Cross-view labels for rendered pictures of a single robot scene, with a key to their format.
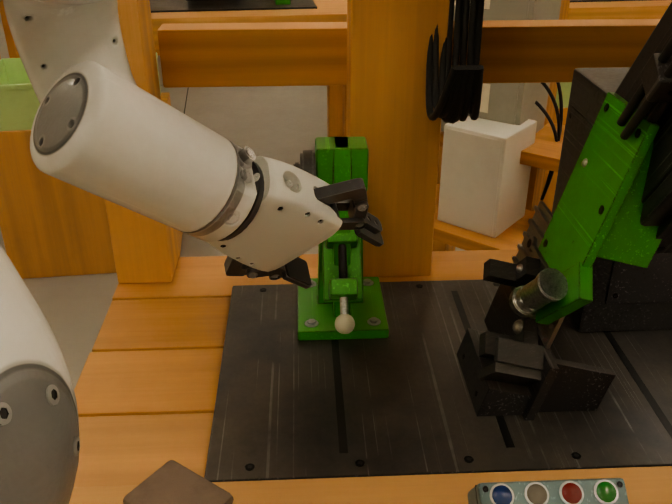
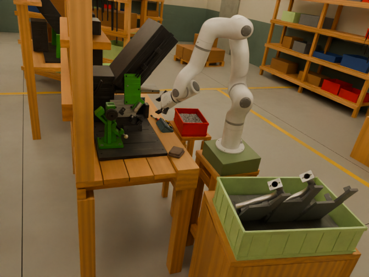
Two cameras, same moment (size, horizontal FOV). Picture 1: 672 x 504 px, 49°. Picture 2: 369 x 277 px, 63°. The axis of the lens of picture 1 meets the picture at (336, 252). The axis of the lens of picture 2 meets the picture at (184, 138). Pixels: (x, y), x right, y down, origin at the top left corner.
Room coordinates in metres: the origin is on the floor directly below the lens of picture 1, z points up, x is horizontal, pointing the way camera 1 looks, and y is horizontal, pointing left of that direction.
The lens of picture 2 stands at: (1.10, 1.73, 1.84)
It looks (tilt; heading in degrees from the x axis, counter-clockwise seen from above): 26 degrees down; 249
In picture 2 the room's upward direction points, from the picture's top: 8 degrees clockwise
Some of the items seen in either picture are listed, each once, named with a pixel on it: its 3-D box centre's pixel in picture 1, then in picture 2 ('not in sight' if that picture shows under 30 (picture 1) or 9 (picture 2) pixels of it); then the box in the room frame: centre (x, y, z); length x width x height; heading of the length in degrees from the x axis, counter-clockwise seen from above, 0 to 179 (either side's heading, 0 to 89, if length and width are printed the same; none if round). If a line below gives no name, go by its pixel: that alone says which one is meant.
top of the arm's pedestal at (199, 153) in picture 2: not in sight; (226, 162); (0.19, 0.19, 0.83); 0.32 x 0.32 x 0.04; 5
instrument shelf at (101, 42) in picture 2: not in sight; (80, 30); (1.09, -0.38, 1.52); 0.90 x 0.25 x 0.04; 93
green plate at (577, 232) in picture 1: (619, 194); (131, 87); (0.76, -0.32, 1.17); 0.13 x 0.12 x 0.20; 93
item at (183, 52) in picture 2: not in sight; (200, 49); (-2.08, -6.25, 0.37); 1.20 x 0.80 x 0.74; 16
